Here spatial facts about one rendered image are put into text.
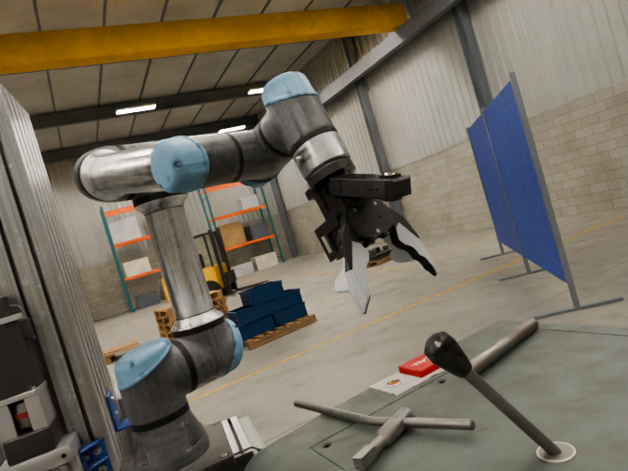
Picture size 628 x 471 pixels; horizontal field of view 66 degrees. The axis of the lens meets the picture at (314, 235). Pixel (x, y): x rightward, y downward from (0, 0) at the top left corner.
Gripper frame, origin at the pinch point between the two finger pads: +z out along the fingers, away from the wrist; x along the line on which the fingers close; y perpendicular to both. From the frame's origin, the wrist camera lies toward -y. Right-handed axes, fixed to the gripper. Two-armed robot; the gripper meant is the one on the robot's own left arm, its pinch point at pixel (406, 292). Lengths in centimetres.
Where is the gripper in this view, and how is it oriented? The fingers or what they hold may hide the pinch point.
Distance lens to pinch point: 65.6
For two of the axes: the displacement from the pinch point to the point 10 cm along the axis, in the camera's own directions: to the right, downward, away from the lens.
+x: -7.5, 2.7, -6.0
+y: -4.8, 4.0, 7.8
